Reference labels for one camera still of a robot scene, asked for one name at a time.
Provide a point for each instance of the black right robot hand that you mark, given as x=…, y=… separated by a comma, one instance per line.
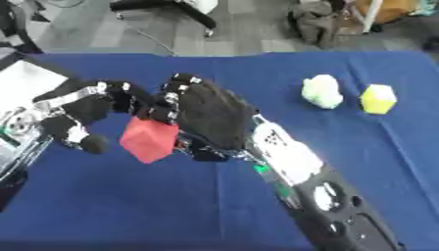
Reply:
x=214, y=111

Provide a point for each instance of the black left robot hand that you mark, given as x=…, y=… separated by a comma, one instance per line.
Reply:
x=86, y=106

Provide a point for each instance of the red block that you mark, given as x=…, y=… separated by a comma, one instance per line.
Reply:
x=148, y=140

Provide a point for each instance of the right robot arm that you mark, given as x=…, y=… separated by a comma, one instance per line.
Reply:
x=320, y=189

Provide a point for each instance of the black box white inside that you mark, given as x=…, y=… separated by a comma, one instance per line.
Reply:
x=26, y=81

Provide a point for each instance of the tan cardboard box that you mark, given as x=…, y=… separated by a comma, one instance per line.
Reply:
x=394, y=9

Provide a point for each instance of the black tripod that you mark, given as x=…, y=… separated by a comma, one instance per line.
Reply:
x=17, y=26

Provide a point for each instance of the white green crumpled toy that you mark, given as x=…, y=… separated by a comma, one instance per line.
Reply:
x=323, y=92

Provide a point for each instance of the black office chair base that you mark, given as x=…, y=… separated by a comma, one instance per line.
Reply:
x=171, y=8

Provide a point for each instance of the grey bag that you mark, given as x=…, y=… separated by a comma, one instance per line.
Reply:
x=314, y=21

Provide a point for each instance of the yellow block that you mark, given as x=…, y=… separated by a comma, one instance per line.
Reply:
x=378, y=99

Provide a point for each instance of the white pole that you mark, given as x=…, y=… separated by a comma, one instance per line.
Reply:
x=372, y=14

